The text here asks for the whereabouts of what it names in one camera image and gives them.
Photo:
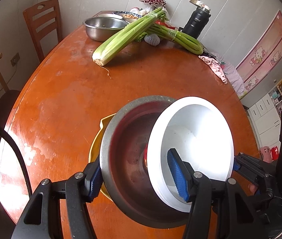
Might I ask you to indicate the pink Hello Kitty wardrobe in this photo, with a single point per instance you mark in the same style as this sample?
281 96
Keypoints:
263 57

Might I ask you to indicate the celery bunch right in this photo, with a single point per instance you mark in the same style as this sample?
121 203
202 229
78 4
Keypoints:
186 41

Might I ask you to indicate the person's left hand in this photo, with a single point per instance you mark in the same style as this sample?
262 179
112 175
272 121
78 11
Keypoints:
252 188

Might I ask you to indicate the dark red flower bunch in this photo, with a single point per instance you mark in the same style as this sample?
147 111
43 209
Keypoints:
156 3

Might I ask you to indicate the brown wooden chair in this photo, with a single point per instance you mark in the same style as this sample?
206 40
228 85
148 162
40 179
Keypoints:
42 19

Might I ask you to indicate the white shelf cabinet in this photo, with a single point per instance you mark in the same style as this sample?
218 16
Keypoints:
265 117

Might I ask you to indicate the celery bunch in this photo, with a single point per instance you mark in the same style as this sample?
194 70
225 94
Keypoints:
186 41
113 45

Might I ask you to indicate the pink child stool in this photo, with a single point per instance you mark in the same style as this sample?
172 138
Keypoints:
265 153

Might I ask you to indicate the black thermos bottle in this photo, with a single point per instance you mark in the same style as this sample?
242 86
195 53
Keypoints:
198 19

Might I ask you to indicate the pink clothing on chair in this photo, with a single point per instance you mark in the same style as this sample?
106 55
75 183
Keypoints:
233 76

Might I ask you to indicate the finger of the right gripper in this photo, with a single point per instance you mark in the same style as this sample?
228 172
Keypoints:
260 173

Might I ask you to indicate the yellow shell-shaped plate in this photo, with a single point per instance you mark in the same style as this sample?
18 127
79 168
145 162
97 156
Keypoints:
96 144

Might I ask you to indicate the blue patterned plate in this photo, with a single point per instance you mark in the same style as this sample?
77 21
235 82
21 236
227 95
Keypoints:
128 16

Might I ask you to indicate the steel mixing bowl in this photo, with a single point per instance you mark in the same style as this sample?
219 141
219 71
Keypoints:
102 28

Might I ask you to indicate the red paper bowl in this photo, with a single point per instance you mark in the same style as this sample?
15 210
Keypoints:
201 136

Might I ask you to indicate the celery bunch left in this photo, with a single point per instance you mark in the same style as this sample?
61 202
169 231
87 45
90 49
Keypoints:
113 45

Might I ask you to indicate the pink cloth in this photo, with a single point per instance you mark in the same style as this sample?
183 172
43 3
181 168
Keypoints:
215 67

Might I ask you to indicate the shiny steel bowl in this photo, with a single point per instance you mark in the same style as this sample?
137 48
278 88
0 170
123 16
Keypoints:
123 167

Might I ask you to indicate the wall power socket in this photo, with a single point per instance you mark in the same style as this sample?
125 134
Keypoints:
15 59

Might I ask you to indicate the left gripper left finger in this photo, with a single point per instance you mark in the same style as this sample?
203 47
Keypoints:
41 217

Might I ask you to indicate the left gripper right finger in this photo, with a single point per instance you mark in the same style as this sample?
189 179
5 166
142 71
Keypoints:
193 187

